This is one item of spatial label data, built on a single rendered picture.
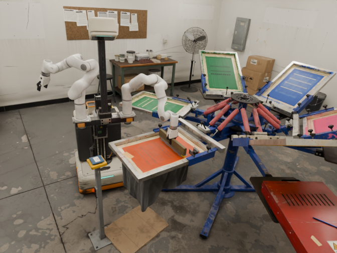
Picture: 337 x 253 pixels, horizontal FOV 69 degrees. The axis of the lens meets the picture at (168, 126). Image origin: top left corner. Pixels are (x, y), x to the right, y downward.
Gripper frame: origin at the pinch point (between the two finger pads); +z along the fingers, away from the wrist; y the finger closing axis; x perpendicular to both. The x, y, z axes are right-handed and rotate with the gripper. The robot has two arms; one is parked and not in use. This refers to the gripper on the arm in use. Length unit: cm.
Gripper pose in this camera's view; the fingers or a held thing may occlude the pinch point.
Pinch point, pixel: (171, 141)
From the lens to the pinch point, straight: 229.1
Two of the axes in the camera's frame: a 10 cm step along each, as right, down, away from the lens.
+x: 5.6, 4.3, -7.1
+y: -8.2, 2.0, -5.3
